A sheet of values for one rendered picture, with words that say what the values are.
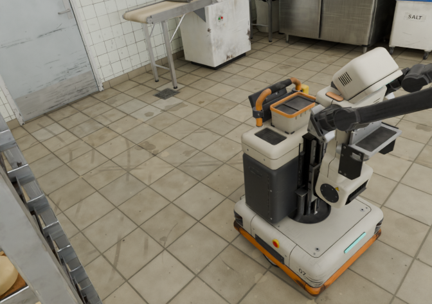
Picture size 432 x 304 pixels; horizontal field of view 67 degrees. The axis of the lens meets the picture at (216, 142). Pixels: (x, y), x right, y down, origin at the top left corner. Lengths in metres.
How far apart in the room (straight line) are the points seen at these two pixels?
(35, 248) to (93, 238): 2.16
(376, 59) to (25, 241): 1.27
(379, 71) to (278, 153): 0.56
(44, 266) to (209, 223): 2.01
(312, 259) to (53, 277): 1.53
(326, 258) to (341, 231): 0.20
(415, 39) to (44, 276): 4.83
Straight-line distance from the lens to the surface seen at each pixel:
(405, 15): 4.92
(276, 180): 1.68
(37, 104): 4.45
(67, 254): 1.01
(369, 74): 1.34
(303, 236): 1.90
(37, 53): 4.34
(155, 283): 2.14
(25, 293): 0.45
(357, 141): 1.49
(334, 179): 1.61
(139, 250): 2.32
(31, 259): 0.38
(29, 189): 0.87
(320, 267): 1.81
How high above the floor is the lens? 1.73
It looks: 34 degrees down
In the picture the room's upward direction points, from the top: 7 degrees counter-clockwise
